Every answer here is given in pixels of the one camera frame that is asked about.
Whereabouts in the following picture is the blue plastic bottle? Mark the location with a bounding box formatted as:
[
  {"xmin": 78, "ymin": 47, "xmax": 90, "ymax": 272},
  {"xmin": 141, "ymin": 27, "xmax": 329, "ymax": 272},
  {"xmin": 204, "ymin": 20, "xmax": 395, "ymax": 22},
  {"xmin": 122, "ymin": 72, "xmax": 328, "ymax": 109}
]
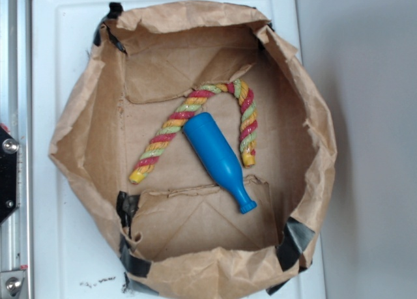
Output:
[{"xmin": 183, "ymin": 112, "xmax": 257, "ymax": 214}]

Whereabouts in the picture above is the multicolored twisted rope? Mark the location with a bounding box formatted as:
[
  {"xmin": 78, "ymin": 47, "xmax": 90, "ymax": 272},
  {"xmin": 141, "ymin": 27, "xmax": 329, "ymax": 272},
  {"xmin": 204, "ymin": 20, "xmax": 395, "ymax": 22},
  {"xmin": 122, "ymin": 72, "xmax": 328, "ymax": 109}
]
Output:
[{"xmin": 128, "ymin": 79, "xmax": 258, "ymax": 186}]

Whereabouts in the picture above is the aluminium frame rail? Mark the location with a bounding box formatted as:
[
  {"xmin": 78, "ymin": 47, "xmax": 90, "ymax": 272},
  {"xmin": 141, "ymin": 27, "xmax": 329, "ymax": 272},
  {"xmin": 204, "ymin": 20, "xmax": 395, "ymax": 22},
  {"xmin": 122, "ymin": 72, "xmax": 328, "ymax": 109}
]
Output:
[{"xmin": 1, "ymin": 0, "xmax": 34, "ymax": 298}]

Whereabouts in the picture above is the brown paper bag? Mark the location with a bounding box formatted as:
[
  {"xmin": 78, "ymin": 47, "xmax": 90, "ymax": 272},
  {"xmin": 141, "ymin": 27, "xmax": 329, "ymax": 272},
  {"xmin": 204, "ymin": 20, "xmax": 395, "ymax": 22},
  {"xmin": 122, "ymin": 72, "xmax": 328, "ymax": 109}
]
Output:
[{"xmin": 49, "ymin": 1, "xmax": 337, "ymax": 298}]

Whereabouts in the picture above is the black metal bracket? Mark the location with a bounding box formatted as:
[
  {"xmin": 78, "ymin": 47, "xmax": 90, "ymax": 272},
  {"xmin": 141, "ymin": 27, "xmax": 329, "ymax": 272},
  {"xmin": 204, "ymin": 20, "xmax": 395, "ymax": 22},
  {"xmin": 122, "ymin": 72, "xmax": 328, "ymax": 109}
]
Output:
[{"xmin": 0, "ymin": 123, "xmax": 20, "ymax": 225}]

